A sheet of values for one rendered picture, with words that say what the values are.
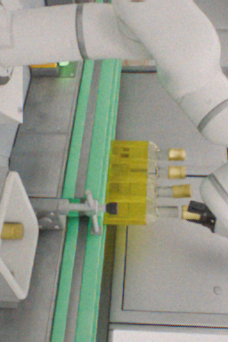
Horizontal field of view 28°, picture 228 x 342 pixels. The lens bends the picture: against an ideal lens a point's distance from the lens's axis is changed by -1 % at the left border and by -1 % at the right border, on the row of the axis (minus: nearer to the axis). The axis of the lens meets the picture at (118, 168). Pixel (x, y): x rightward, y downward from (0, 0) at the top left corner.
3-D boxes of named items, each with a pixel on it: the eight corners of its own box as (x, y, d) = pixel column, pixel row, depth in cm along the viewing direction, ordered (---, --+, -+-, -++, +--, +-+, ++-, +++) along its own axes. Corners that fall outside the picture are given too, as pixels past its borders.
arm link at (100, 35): (89, 72, 82) (179, 65, 80) (70, 36, 69) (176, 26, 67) (89, 24, 84) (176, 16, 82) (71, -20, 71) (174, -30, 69)
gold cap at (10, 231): (5, 233, 98) (25, 234, 98) (0, 242, 95) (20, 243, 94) (3, 219, 97) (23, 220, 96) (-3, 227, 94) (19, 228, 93)
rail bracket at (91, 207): (66, 236, 106) (120, 238, 105) (52, 197, 92) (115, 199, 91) (67, 224, 107) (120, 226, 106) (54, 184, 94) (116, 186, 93)
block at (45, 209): (34, 232, 105) (64, 232, 104) (25, 210, 97) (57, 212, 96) (36, 218, 107) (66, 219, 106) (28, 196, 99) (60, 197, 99)
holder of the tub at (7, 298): (-11, 308, 95) (26, 311, 94) (-61, 251, 72) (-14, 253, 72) (5, 235, 105) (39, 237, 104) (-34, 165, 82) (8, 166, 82)
